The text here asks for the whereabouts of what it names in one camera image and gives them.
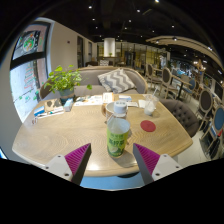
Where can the group of ceiling lights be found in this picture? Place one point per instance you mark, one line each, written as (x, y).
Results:
(90, 6)

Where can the white printed leaflet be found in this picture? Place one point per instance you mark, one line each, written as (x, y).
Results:
(124, 98)
(132, 104)

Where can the dark grey tufted armchair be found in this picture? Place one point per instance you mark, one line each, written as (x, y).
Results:
(181, 115)

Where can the flat round red coaster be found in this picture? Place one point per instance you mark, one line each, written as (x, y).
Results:
(148, 126)

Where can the grey white chevron pillow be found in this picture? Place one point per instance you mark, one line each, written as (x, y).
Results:
(116, 81)

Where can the white paper napkin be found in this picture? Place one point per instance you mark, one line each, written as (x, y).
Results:
(142, 103)

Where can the clear plastic cup with straw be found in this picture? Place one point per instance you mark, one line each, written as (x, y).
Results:
(150, 106)

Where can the grey curved sofa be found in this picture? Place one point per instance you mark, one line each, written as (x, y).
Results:
(88, 78)

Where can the green potted plant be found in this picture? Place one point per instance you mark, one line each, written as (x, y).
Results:
(65, 80)

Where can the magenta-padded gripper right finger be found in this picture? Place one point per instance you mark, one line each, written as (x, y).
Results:
(150, 160)

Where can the food picture wall poster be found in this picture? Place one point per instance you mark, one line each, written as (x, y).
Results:
(30, 42)

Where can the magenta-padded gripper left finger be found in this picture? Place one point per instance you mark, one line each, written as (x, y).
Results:
(75, 160)

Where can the clear green-labelled drink bottle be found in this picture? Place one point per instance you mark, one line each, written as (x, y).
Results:
(117, 136)

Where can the brown paper cup white letters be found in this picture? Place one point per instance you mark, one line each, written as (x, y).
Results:
(108, 108)

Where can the small blue tissue pack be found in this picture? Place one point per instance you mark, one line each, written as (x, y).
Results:
(68, 104)

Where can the group of dining chairs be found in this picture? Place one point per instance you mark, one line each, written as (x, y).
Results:
(205, 100)

